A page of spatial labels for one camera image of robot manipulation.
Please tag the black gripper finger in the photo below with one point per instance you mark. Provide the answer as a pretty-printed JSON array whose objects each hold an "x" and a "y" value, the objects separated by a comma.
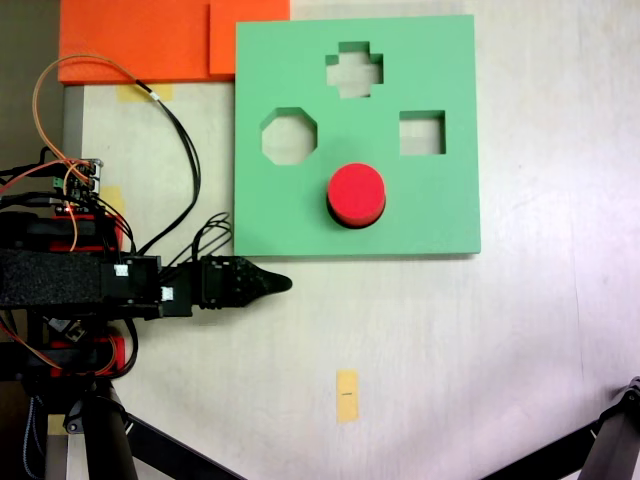
[
  {"x": 267, "y": 289},
  {"x": 267, "y": 277}
]

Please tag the red cylinder block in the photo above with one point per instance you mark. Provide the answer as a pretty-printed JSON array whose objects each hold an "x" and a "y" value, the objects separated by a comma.
[{"x": 356, "y": 192}]

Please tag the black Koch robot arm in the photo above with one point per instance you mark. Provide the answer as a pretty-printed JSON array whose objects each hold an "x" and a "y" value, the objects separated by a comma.
[{"x": 60, "y": 277}]

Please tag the large orange flat block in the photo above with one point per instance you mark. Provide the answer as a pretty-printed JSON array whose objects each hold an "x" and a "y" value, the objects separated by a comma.
[{"x": 135, "y": 40}]

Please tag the black red table clamp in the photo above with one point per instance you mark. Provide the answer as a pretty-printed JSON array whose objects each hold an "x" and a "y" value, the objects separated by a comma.
[
  {"x": 119, "y": 352},
  {"x": 30, "y": 227}
]

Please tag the yellow tape with black mark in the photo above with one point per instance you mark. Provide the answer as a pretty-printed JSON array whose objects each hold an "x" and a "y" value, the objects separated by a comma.
[{"x": 348, "y": 400}]

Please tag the small yellow tape piece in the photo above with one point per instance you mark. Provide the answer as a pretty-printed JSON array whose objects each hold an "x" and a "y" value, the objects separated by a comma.
[
  {"x": 114, "y": 192},
  {"x": 56, "y": 425}
]

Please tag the black circuit board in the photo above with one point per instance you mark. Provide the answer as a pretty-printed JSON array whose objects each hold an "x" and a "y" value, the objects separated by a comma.
[{"x": 67, "y": 330}]

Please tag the circuit board with green terminal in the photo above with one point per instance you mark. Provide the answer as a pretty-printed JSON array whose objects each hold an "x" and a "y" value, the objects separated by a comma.
[{"x": 80, "y": 180}]

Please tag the green shape sorter board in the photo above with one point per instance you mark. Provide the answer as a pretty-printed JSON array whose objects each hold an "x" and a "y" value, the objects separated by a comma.
[{"x": 440, "y": 210}]

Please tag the large black tripod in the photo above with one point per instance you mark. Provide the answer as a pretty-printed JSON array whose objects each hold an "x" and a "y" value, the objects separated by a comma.
[{"x": 107, "y": 450}]

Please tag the wide yellow tape piece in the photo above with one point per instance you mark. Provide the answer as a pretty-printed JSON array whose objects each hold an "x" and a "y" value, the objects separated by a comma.
[{"x": 130, "y": 94}]

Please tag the black notched tripod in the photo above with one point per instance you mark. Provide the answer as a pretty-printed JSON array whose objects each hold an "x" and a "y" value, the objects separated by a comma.
[{"x": 615, "y": 440}]

